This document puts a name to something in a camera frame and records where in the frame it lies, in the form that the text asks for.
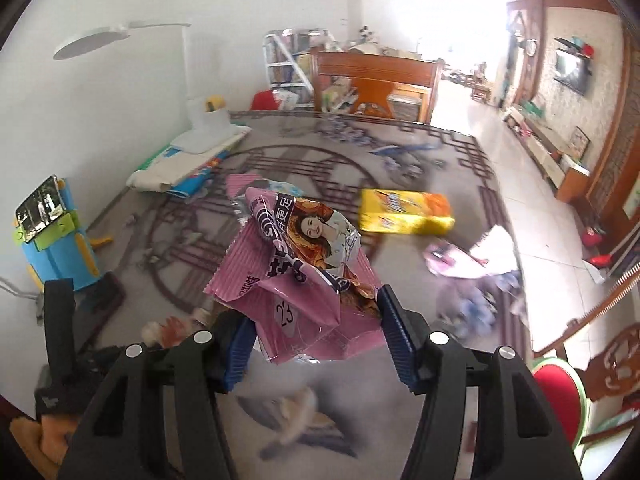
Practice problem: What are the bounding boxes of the long television cabinet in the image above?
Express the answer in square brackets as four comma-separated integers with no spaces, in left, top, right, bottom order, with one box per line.
[502,104,594,204]

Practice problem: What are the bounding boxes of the flat pink wrapper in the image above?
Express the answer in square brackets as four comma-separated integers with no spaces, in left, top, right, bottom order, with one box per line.
[226,172,272,197]

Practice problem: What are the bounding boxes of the carved wooden chair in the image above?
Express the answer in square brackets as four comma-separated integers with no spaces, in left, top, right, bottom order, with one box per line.
[532,265,640,443]

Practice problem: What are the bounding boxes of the white desk lamp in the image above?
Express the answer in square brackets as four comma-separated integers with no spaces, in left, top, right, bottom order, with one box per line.
[52,21,252,157]

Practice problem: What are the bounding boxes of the beige printed snack wrapper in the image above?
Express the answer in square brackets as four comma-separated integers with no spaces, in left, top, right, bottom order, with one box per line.
[270,386,322,447]

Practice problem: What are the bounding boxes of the yellow drink carton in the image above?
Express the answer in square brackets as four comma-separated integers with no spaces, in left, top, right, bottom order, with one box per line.
[359,189,456,236]

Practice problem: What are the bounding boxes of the printed silver snack packet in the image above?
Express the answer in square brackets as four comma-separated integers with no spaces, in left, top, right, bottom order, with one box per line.
[244,186,382,311]

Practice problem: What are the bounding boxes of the phone with lit screen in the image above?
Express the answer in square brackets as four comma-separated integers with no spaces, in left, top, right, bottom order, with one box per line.
[15,175,67,242]

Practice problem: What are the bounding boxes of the blue toy phone holder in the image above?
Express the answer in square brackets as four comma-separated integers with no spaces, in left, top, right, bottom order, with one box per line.
[12,177,102,294]

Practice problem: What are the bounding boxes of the framed geometric picture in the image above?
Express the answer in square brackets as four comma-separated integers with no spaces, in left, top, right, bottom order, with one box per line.
[567,127,589,159]

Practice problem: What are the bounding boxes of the small blue wrapper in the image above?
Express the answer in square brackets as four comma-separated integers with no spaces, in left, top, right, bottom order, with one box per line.
[270,180,307,199]

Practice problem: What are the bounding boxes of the floral paper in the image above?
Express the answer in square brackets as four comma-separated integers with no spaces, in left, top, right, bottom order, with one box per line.
[141,316,193,349]

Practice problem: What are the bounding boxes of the orange blue snack wrapper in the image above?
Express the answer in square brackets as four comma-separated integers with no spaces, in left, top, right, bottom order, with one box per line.
[9,410,78,480]

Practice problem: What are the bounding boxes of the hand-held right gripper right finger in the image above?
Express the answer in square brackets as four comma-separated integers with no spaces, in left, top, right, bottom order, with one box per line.
[375,285,583,480]

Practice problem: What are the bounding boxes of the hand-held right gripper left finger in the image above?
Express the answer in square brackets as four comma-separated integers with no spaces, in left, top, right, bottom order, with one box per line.
[57,312,258,480]

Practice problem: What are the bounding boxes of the pink snack bag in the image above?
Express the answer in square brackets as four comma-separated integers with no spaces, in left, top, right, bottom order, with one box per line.
[204,225,390,367]

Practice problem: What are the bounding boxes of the pink white wrapper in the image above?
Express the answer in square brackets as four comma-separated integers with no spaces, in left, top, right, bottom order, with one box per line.
[424,225,522,282]

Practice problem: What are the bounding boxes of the wall television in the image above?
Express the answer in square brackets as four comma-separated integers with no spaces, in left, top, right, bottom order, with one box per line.
[555,50,589,97]

